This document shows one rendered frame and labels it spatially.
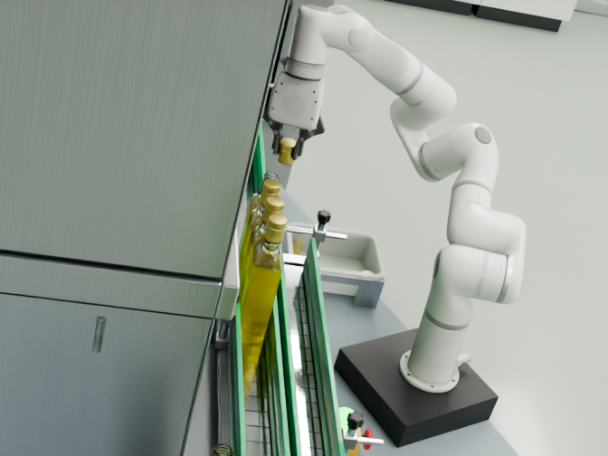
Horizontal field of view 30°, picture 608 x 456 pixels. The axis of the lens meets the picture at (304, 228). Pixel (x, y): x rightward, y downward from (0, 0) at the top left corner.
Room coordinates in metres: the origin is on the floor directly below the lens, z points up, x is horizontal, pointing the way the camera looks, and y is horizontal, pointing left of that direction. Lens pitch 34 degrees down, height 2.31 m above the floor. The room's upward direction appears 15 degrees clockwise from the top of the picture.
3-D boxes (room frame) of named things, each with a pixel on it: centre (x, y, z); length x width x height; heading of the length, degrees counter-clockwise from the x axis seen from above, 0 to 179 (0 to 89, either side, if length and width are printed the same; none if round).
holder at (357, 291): (2.14, -0.06, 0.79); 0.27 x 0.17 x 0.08; 103
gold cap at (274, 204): (1.78, 0.06, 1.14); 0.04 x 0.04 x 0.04
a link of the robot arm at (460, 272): (1.84, -0.33, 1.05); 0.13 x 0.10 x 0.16; 91
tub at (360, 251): (2.15, -0.08, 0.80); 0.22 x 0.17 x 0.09; 103
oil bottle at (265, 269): (1.72, 0.05, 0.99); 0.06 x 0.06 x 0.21; 12
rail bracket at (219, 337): (1.66, 0.12, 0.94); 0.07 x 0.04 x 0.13; 103
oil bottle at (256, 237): (1.78, 0.06, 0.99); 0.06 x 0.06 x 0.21; 14
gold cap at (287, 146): (2.00, 0.07, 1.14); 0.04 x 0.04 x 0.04
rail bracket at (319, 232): (2.01, -0.01, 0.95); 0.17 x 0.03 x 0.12; 103
